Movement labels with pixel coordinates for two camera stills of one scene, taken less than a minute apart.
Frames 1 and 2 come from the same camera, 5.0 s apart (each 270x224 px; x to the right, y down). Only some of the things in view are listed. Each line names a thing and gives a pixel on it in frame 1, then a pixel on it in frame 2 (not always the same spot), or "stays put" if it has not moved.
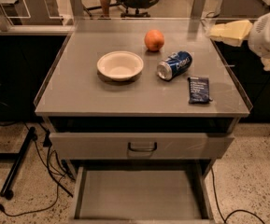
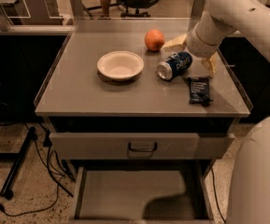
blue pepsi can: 174,65 stays put
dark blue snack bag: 199,91 stays put
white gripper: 266,38 -> 195,43
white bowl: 120,65 stays put
